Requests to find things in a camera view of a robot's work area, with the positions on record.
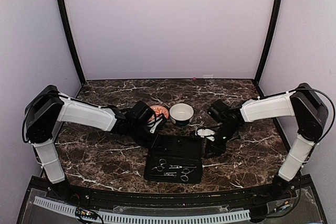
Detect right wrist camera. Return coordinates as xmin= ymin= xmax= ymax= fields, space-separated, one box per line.
xmin=207 ymin=99 xmax=229 ymax=123

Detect white slotted cable duct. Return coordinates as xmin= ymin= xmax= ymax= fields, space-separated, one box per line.
xmin=33 ymin=196 xmax=250 ymax=223

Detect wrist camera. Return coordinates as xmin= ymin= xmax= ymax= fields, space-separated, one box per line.
xmin=131 ymin=101 xmax=154 ymax=123
xmin=207 ymin=99 xmax=229 ymax=123

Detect white and blue bowl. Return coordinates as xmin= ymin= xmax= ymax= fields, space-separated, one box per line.
xmin=169 ymin=103 xmax=194 ymax=127

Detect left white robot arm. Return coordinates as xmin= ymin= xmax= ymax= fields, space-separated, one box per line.
xmin=22 ymin=85 xmax=158 ymax=201

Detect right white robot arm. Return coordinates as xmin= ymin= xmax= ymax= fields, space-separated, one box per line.
xmin=202 ymin=83 xmax=329 ymax=200

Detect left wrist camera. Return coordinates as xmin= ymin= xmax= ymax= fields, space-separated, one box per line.
xmin=131 ymin=101 xmax=154 ymax=123

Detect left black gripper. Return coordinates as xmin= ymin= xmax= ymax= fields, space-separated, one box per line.
xmin=129 ymin=122 xmax=164 ymax=151

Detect orange patterned bowl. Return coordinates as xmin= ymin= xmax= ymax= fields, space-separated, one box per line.
xmin=150 ymin=105 xmax=169 ymax=119

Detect black frame post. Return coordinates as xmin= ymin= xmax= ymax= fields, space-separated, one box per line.
xmin=57 ymin=0 xmax=86 ymax=85
xmin=254 ymin=0 xmax=281 ymax=86

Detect black front rail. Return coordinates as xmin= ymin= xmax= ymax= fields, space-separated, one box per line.
xmin=70 ymin=184 xmax=271 ymax=208

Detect left black frame post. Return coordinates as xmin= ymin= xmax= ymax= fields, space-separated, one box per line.
xmin=57 ymin=0 xmax=86 ymax=85

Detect black zippered tool case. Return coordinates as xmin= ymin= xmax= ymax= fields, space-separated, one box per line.
xmin=143 ymin=135 xmax=203 ymax=184

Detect right black frame post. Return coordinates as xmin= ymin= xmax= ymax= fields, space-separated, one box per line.
xmin=254 ymin=0 xmax=281 ymax=86

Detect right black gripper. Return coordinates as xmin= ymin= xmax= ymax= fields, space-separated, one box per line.
xmin=204 ymin=122 xmax=239 ymax=159

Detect silver thinning scissors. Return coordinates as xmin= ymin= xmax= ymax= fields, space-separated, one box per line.
xmin=163 ymin=168 xmax=193 ymax=182

